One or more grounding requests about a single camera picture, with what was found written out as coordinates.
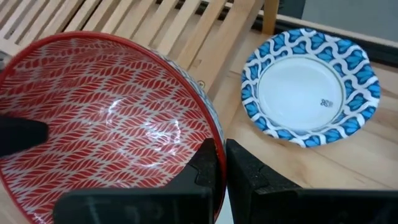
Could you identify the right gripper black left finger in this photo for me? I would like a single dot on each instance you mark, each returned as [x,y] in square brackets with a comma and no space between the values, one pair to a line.
[140,208]

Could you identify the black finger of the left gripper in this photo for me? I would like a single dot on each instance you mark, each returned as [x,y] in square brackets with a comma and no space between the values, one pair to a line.
[21,135]
[4,62]

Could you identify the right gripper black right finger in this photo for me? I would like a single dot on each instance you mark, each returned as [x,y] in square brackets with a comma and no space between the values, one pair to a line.
[311,208]

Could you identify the red leaf-pattern ceramic bowl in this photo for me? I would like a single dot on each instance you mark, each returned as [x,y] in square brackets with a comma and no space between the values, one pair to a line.
[109,93]

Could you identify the blue white patterned paper bowl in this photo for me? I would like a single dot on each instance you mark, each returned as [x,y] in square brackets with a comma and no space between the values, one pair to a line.
[298,93]

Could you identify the slatted wooden shelf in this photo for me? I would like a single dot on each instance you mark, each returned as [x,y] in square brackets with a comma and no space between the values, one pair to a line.
[186,28]

